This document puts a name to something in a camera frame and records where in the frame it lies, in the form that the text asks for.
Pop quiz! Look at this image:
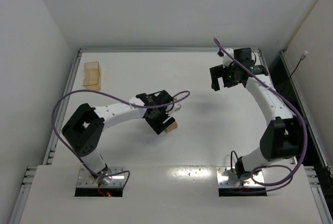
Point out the wooden block stack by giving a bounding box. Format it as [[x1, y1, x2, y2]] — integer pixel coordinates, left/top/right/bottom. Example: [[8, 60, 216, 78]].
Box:
[[165, 121, 178, 133]]

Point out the amber transparent plastic container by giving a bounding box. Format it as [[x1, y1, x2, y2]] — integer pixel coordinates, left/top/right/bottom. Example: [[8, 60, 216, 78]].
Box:
[[83, 61, 101, 91]]

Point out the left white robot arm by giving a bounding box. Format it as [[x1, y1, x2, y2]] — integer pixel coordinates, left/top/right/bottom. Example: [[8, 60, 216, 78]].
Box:
[[61, 90, 181, 174]]

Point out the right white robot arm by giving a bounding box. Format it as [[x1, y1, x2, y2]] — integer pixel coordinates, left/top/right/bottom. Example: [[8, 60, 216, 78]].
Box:
[[210, 48, 304, 178]]

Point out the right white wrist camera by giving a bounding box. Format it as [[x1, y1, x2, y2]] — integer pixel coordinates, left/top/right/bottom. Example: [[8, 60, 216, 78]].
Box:
[[217, 48, 234, 67]]

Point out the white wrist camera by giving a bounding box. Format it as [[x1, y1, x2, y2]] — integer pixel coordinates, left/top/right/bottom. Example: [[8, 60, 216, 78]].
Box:
[[217, 48, 234, 67], [169, 102, 182, 115]]

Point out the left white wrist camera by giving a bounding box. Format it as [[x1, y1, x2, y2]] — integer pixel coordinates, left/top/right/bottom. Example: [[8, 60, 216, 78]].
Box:
[[169, 102, 182, 115]]

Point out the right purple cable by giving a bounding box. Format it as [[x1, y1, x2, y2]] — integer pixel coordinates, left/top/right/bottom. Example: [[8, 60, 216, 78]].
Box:
[[213, 37, 308, 192]]

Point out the purple cable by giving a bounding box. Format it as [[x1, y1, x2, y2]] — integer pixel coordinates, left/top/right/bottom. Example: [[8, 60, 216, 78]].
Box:
[[213, 37, 308, 192], [52, 90, 191, 180]]

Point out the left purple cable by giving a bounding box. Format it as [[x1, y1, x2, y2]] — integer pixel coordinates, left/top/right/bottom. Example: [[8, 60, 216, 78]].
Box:
[[52, 90, 191, 180]]

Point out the black wall cable white plug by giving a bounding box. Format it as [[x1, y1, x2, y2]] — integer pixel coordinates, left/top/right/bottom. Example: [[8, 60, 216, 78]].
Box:
[[282, 50, 309, 90]]

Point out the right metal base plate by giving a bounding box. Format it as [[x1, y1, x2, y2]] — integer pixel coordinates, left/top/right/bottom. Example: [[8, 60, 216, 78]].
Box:
[[216, 166, 265, 189]]

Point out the metal base plate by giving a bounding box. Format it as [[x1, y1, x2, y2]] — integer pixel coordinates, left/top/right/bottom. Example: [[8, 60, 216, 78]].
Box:
[[216, 166, 265, 189], [76, 166, 125, 189]]

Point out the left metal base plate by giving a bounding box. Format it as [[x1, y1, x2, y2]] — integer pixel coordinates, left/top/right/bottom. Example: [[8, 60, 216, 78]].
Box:
[[76, 166, 125, 189]]

